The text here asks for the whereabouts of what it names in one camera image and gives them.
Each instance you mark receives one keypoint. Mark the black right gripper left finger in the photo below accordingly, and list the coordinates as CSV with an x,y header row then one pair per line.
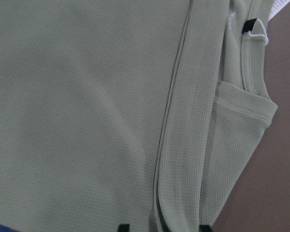
x,y
123,228

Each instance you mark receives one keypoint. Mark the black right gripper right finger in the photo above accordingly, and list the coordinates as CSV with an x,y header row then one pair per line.
x,y
205,228

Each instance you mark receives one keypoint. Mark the olive green long-sleeve shirt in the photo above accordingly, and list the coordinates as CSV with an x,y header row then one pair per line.
x,y
140,112

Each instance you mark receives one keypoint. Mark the white shirt hang tag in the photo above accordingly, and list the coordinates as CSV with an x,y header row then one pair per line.
x,y
277,6

